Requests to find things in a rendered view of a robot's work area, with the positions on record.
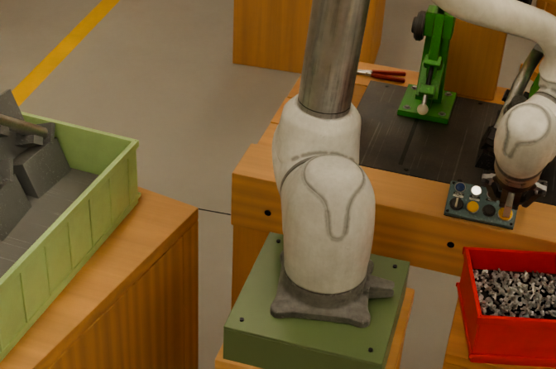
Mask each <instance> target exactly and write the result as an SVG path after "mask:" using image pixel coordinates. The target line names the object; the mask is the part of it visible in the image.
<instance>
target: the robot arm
mask: <svg viewBox="0 0 556 369"><path fill-rule="evenodd" d="M432 1H433V2H434V3H435V4H436V5H437V6H438V7H440V8H441V9H442V10H444V11H445V12H446V13H448V14H450V15H451V16H453V17H456V18H458V19H460V20H462V21H465V22H469V23H472V24H474V25H478V26H483V27H486V28H489V29H492V30H496V31H501V32H505V33H507V34H511V35H513V36H519V37H522V38H525V39H528V40H531V41H534V42H536V43H537V44H538V45H539V46H540V47H541V48H542V50H543V52H544V58H543V59H542V60H541V62H540V64H539V90H538V91H537V92H536V93H535V94H534V95H532V96H531V97H530V98H529V99H528V100H526V101H525V102H523V103H519V104H517V105H515V106H514V107H512V108H511V109H510V110H508V111H507V112H506V113H505V115H504V116H503V117H502V119H501V120H500V122H499V124H498V127H497V129H496V134H495V138H494V154H495V157H496V158H495V163H494V169H495V171H494V173H490V172H489V171H487V170H484V171H483V173H482V180H481V183H482V184H484V185H485V186H486V190H487V192H488V194H489V196H490V198H491V200H492V201H497V200H499V201H500V203H499V207H502V208H504V210H503V214H502V217H504V218H505V217H507V218H509V217H510V212H511V210H512V209H514V210H518V207H519V205H522V207H524V208H527V207H529V206H530V205H531V204H532V203H533V202H534V201H535V200H536V199H537V198H539V197H542V196H545V195H546V191H547V187H548V183H546V182H541V183H539V182H538V180H539V178H540V175H541V173H542V171H543V169H544V167H545V166H546V165H547V164H548V163H549V162H550V161H552V160H553V158H554V157H555V156H556V16H554V15H552V14H551V13H549V12H546V11H544V10H542V9H539V8H537V7H533V6H531V5H529V4H526V3H524V2H520V1H518V0H432ZM369 5H370V0H313V2H312V7H311V13H310V19H309V29H308V35H307V41H306V47H305V52H304V63H303V68H302V74H301V80H300V90H299V93H298V94H297V95H295V96H294V97H293V98H292V99H290V100H289V101H288V102H287V103H286V104H285V106H284V107H283V111H282V114H281V117H280V122H279V124H278V126H277V128H276V130H275V133H274V136H273V140H272V162H273V169H274V175H275V179H276V185H277V189H278V191H279V194H280V200H281V212H282V230H283V234H284V251H282V252H281V254H280V263H281V269H280V278H279V283H278V287H277V292H276V297H275V299H274V301H273V302H272V304H271V315H272V316H273V317H275V318H278V319H283V318H299V319H313V320H320V321H328V322H335V323H347V324H351V325H353V326H355V327H358V328H365V327H367V326H369V324H370V321H371V315H370V313H369V310H368V307H367V306H368V299H375V298H388V297H392V296H393V294H394V290H393V288H394V287H395V283H394V282H393V281H391V280H386V279H382V278H380V277H377V276H372V275H371V273H372V271H373V266H374V263H373V261H372V260H370V255H371V247H372V241H373V235H374V226H375V212H376V201H375V195H374V190H373V188H372V185H371V182H370V180H369V179H368V177H367V174H366V173H365V171H364V170H363V169H362V168H361V166H360V165H359V149H360V135H361V125H362V119H361V116H360V114H359V112H358V111H357V109H356V108H355V106H354V105H353V104H352V94H353V89H354V84H355V80H356V75H357V67H358V62H359V58H360V54H361V48H362V40H363V36H364V31H365V26H366V22H367V14H368V9H369ZM497 184H498V185H499V186H500V187H502V192H499V188H498V186H497ZM525 191H528V192H526V193H525V194H524V196H521V195H522V193H523V192H525ZM509 192H511V193H514V194H511V193H509Z"/></svg>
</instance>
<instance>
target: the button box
mask: <svg viewBox="0 0 556 369"><path fill-rule="evenodd" d="M458 183H462V182H458V181H454V180H452V181H451V183H450V187H449V191H448V197H447V201H446V205H445V209H444V215H446V216H449V217H454V218H460V219H465V220H469V221H473V222H477V223H484V224H488V225H492V226H496V227H500V228H507V229H511V230H513V228H514V225H515V217H516V213H517V210H514V209H512V213H513V214H512V217H511V219H509V220H502V219H501V218H500V217H499V210H500V209H501V208H502V207H499V203H500V201H499V200H497V201H492V200H491V198H490V197H489V196H488V192H487V188H486V187H482V186H479V185H474V184H467V183H463V184H464V185H465V189H464V190H463V191H457V190H456V184H458ZM474 186H478V187H480V188H481V193H480V194H473V193H472V187H474ZM456 197H458V198H460V199H461V200H462V201H463V206H462V207H461V208H460V209H454V208H452V207H451V204H450V202H451V200H452V199H453V198H456ZM471 201H475V202H477V203H478V210H477V211H476V212H474V213H472V212H470V211H468V209H467V204H468V203H469V202H471ZM488 204H490V205H492V206H493V207H494V208H495V212H494V214H492V215H491V216H487V215H485V214H484V212H483V209H484V207H485V206H486V205H488Z"/></svg>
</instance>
